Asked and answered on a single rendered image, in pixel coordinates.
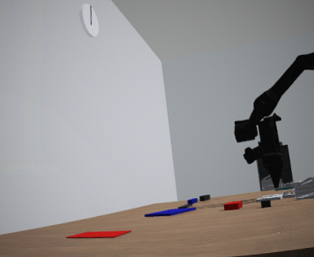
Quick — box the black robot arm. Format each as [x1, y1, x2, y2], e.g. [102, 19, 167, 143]
[234, 52, 314, 165]

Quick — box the red rectangular block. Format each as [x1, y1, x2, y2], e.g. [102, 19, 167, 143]
[224, 201, 243, 210]

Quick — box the red flat plate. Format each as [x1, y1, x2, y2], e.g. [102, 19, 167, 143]
[66, 230, 131, 238]

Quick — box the blue flat plate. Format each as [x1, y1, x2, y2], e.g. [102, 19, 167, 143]
[144, 208, 196, 217]

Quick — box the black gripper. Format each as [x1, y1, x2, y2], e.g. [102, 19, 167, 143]
[260, 136, 283, 188]

